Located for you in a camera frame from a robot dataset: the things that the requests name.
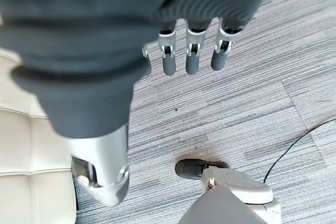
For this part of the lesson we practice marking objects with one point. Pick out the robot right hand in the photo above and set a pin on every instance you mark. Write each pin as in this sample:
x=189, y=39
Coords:
x=78, y=51

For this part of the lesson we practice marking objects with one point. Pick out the cream tufted leather sofa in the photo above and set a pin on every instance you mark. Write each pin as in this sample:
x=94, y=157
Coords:
x=29, y=155

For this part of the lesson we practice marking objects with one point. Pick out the silver robot leg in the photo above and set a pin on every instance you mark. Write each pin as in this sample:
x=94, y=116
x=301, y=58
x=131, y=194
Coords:
x=231, y=200

